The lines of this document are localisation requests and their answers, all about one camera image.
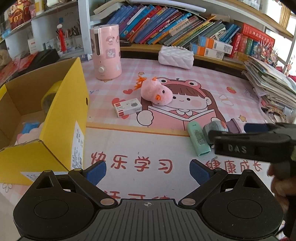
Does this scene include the white pen holder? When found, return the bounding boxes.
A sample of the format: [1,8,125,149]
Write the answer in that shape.
[65,28,77,50]
[75,27,85,49]

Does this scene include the person's right hand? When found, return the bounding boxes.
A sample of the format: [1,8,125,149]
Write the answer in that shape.
[268,164,290,208]

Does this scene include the row of slanted books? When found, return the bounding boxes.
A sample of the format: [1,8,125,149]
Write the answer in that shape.
[106,4,241,47]

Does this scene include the red tassel ornament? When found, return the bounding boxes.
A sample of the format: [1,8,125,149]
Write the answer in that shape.
[56,23,67,53]

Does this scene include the pink chick plush toy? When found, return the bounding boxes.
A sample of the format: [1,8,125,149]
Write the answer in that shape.
[134,77,174,106]

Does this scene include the grey round gadget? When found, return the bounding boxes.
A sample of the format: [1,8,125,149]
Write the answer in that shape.
[202,120,228,146]

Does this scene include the red thick dictionaries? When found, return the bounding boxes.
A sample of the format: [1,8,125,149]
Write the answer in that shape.
[229,23,276,59]

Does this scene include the black electronic keyboard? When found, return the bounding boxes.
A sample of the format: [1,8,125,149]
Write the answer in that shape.
[30,49,61,68]

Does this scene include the white quilted pouch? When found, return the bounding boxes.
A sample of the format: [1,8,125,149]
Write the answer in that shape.
[158,45,194,70]

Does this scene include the beige scarf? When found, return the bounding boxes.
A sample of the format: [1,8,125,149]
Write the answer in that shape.
[0,50,8,68]

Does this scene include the mint green correction tape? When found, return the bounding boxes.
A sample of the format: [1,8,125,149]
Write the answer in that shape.
[186,121,211,156]

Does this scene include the ornate red headdress ornament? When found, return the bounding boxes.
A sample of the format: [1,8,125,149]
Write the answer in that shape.
[252,39,279,68]

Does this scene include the pink printed table mat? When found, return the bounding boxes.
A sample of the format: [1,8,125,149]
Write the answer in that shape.
[0,57,278,204]

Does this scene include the pink humidifier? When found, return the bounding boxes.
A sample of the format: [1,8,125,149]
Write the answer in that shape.
[89,24,122,81]

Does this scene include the light blue soft item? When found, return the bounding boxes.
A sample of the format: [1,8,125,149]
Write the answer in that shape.
[23,122,40,134]

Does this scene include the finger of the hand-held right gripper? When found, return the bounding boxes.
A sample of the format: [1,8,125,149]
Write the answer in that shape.
[244,123,278,134]
[209,130,232,145]

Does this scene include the yellow tape roll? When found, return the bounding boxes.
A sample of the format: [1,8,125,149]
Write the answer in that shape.
[41,80,63,112]

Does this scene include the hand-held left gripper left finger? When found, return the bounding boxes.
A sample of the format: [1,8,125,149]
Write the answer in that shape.
[34,160,118,208]

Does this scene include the yellow cardboard box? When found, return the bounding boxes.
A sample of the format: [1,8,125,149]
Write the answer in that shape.
[0,57,90,186]

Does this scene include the red paper decorations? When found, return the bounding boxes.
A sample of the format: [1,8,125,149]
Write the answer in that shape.
[0,52,39,85]

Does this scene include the white shelf unit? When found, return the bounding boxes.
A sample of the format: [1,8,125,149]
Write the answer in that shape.
[0,0,93,61]

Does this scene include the stack of papers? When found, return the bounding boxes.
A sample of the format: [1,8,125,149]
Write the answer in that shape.
[244,55,296,116]

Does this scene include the white cable bundle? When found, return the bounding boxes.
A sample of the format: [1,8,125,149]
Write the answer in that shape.
[261,106,287,124]

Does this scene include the purple small case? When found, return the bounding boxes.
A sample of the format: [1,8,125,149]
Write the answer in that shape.
[225,118,242,134]

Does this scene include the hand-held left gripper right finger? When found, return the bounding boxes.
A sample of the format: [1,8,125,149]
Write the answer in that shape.
[178,159,264,208]

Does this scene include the wooden bookshelf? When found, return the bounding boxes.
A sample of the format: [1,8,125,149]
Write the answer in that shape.
[90,0,295,70]

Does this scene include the small white red box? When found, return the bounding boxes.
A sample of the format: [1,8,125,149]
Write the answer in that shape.
[113,98,142,118]

